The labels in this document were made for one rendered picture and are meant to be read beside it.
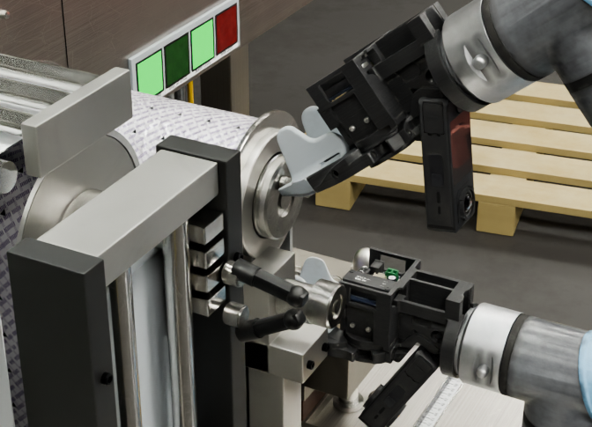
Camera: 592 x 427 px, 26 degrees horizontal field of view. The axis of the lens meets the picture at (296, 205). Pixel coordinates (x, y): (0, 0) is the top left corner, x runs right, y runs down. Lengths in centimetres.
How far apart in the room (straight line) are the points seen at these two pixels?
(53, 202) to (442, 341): 43
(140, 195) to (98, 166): 18
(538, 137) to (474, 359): 279
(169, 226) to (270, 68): 393
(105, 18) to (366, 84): 53
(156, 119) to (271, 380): 25
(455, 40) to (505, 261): 256
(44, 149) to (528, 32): 35
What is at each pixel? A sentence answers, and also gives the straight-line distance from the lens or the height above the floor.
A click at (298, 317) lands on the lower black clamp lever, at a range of 78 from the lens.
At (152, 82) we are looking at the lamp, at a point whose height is 118.
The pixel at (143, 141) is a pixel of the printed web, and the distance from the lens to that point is 112.
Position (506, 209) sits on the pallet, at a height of 8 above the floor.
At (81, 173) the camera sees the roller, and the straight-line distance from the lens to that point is 89.
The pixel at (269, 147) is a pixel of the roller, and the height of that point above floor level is 130.
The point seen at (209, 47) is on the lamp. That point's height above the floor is 118.
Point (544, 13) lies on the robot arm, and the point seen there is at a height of 147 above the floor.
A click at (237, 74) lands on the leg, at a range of 208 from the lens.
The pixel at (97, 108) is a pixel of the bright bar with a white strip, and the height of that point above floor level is 144.
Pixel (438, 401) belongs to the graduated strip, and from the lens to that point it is 146.
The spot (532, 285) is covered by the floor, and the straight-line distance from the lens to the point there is 340.
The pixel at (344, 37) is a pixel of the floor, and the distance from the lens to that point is 494.
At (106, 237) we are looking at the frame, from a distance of 69.
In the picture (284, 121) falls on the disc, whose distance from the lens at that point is 113.
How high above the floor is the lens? 178
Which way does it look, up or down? 29 degrees down
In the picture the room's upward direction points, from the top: straight up
